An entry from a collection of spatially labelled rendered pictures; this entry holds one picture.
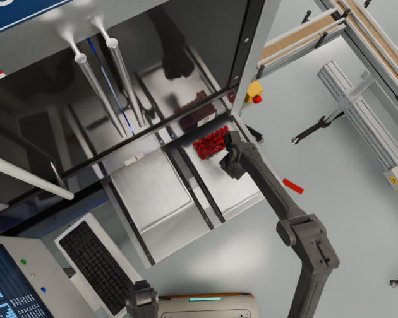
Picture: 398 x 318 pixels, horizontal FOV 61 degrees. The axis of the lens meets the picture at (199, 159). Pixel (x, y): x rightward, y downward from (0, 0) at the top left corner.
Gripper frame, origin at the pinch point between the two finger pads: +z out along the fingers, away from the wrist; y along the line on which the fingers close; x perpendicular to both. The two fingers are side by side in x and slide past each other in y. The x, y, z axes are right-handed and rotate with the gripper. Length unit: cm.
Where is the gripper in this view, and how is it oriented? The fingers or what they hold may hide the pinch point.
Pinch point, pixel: (230, 172)
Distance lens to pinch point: 139.5
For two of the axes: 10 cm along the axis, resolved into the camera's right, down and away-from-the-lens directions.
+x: -6.9, 6.7, -2.6
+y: -7.2, -6.7, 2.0
